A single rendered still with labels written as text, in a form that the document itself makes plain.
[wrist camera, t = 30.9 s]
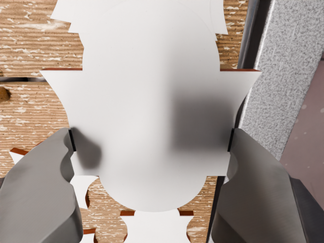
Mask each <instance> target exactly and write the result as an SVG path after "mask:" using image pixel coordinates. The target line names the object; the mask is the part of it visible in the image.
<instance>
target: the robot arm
mask: <svg viewBox="0 0 324 243"><path fill-rule="evenodd" d="M75 151H76V145H75V140H74V136H73V132H72V128H66V127H64V128H61V129H59V130H58V131H57V132H55V133H54V134H52V135H51V136H50V137H48V138H47V139H45V140H44V141H43V142H41V143H40V144H39V145H37V146H36V147H35V148H33V149H32V150H31V151H30V152H28V153H27V154H26V155H25V156H24V157H22V158H21V159H20V160H19V161H18V162H17V163H16V164H15V165H14V166H13V167H12V168H11V169H10V171H9V172H8V173H7V174H6V175H5V176H4V177H3V178H0V243H80V242H81V240H82V238H83V226H82V218H81V211H80V208H79V204H78V201H77V197H76V193H75V190H74V187H73V185H72V184H70V182H71V180H72V178H73V177H74V170H73V166H72V162H71V156H72V155H73V153H74V152H75ZM228 152H229V153H230V160H229V165H228V170H227V177H228V179H229V181H228V182H227V183H225V184H223V185H222V186H221V189H220V194H219V198H218V202H217V206H216V212H215V217H214V222H213V226H212V231H211V237H212V240H213V242H214V243H324V210H323V209H322V208H321V206H320V205H319V204H318V203H317V201H316V200H315V199H314V197H313V196H312V195H311V194H310V192H309V191H308V190H307V188H306V187H305V186H304V185H303V183H302V182H301V181H300V179H296V178H292V177H291V176H290V175H289V173H288V172H287V170H286V169H285V168H284V167H283V166H282V164H281V163H280V162H279V161H278V160H277V159H276V158H275V157H274V156H273V155H272V154H271V153H270V152H269V151H268V150H266V149H265V148H264V147H263V146H262V145H260V144H259V143H258V142H257V141H256V140H254V139H253V138H252V137H251V136H250V135H249V134H248V133H246V132H245V131H244V130H243V129H241V128H232V131H231V135H230V140H229V146H228Z"/></svg>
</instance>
